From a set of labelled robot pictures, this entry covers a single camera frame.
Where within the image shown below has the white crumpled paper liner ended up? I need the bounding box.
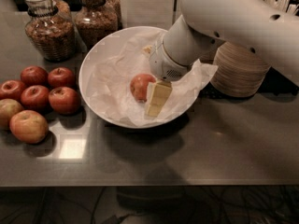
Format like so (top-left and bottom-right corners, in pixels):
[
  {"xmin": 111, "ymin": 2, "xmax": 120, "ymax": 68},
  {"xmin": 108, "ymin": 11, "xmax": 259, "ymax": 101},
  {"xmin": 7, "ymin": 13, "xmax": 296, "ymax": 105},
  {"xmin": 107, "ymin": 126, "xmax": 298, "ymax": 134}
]
[{"xmin": 85, "ymin": 30, "xmax": 219, "ymax": 128}]

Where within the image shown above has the yellow-red apple front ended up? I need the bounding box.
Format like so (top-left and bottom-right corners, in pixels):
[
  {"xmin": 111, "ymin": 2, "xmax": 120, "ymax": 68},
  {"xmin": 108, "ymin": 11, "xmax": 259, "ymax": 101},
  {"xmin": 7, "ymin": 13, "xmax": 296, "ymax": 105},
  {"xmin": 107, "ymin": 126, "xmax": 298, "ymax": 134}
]
[{"xmin": 9, "ymin": 110, "xmax": 49, "ymax": 144}]

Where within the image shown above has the glass granola jar right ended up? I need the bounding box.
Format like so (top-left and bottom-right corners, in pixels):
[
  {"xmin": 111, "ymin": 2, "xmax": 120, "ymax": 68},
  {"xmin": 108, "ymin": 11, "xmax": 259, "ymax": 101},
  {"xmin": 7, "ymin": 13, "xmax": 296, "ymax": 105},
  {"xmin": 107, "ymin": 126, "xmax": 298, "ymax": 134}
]
[{"xmin": 74, "ymin": 0, "xmax": 118, "ymax": 49}]

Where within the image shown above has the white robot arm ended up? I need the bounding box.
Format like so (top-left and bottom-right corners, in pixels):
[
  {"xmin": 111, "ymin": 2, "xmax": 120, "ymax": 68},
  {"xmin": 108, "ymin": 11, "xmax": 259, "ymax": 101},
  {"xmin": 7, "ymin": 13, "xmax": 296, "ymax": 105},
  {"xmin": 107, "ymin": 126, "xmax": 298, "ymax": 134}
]
[{"xmin": 145, "ymin": 0, "xmax": 299, "ymax": 117}]

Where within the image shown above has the red apple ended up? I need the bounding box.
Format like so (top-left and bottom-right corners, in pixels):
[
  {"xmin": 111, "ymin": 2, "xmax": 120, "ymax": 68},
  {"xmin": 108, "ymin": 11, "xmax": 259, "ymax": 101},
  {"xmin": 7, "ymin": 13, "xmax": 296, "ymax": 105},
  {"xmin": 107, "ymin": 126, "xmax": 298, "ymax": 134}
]
[
  {"xmin": 130, "ymin": 74, "xmax": 156, "ymax": 103},
  {"xmin": 21, "ymin": 65, "xmax": 48, "ymax": 86},
  {"xmin": 0, "ymin": 80, "xmax": 27, "ymax": 101},
  {"xmin": 21, "ymin": 85, "xmax": 50, "ymax": 112},
  {"xmin": 49, "ymin": 87, "xmax": 81, "ymax": 115},
  {"xmin": 48, "ymin": 67, "xmax": 76, "ymax": 88}
]

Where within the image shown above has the glass granola jar left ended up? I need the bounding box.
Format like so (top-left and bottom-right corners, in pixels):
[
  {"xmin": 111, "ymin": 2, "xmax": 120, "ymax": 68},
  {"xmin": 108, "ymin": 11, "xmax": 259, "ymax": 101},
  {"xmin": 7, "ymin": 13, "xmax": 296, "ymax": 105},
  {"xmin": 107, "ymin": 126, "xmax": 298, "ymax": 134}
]
[{"xmin": 24, "ymin": 0, "xmax": 76, "ymax": 62}]

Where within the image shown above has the paper bowl stack front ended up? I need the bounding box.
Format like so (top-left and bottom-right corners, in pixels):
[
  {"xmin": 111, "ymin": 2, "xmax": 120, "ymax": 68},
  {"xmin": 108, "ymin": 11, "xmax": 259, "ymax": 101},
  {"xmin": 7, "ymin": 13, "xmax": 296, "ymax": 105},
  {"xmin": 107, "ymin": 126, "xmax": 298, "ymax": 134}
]
[{"xmin": 209, "ymin": 42, "xmax": 270, "ymax": 98}]

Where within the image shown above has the yellowish apple left edge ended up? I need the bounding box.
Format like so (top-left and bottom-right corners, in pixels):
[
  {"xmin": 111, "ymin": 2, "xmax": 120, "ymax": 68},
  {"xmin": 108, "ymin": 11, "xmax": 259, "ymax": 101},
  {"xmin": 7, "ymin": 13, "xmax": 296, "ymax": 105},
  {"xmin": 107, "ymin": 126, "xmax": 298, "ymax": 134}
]
[{"xmin": 0, "ymin": 99, "xmax": 23, "ymax": 130}]

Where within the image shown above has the white paper sign stand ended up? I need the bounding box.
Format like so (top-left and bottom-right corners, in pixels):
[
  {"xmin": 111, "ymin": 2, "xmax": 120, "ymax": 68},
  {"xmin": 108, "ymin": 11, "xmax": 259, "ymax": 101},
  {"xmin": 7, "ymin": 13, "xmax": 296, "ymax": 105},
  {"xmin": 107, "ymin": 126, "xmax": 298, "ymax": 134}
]
[{"xmin": 121, "ymin": 0, "xmax": 180, "ymax": 30}]

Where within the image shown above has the large white bowl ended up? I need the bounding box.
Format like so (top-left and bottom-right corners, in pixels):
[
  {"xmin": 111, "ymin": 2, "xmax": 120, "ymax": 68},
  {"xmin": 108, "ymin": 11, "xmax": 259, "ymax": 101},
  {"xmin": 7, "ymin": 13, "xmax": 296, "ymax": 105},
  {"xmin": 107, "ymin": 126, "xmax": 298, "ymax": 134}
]
[{"xmin": 78, "ymin": 25, "xmax": 200, "ymax": 130}]

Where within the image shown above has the glass granola jar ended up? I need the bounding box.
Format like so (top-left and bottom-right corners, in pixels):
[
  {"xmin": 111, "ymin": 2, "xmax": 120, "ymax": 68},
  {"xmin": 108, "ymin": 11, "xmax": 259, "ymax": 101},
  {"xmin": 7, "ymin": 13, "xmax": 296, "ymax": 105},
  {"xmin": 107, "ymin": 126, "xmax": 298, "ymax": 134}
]
[
  {"xmin": 24, "ymin": 0, "xmax": 76, "ymax": 62},
  {"xmin": 74, "ymin": 0, "xmax": 118, "ymax": 49}
]

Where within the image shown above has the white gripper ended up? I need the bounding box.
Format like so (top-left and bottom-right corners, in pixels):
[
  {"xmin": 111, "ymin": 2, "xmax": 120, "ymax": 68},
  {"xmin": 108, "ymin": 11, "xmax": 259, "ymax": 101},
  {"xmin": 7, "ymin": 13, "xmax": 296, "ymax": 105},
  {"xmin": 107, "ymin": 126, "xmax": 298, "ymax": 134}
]
[{"xmin": 142, "ymin": 35, "xmax": 191, "ymax": 117}]

